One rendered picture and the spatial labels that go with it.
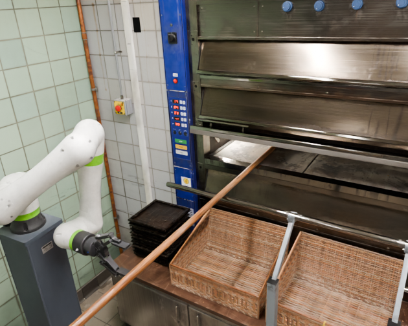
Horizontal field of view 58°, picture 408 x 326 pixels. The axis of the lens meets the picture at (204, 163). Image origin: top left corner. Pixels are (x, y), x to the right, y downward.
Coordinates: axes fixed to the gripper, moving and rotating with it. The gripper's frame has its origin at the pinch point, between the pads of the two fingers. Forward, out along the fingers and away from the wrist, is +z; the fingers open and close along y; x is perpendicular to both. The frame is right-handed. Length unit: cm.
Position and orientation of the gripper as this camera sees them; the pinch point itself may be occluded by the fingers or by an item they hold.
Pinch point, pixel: (127, 260)
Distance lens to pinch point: 148.9
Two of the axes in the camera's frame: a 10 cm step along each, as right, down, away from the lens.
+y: 0.5, 9.1, 4.1
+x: -5.2, 3.7, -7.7
